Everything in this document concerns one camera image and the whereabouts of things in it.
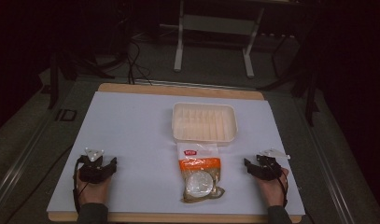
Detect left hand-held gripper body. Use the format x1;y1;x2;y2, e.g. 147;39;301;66
77;147;110;185

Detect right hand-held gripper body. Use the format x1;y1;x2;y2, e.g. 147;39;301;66
254;147;291;182

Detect person's right hand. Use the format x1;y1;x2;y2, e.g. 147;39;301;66
255;167;290;208

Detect person's left hand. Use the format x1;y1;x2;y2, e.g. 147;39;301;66
76;173;113;207

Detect white table mat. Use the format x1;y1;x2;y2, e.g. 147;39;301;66
46;91;306;217

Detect clear orange snack packet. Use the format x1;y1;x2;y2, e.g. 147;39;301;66
176;142;226;204

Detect white plastic tray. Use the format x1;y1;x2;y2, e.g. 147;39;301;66
171;102;239;147

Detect black metal stand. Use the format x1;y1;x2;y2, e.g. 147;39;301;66
47;50;78;110

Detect white metal stand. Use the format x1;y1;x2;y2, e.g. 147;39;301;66
173;0;266;79

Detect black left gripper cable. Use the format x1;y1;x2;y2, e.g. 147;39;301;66
72;155;86;216

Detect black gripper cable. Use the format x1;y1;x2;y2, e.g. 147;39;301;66
72;155;86;216
277;169;290;209

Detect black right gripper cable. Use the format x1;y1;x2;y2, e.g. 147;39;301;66
277;169;290;209

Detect black floor cables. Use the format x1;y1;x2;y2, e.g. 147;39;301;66
125;38;154;87

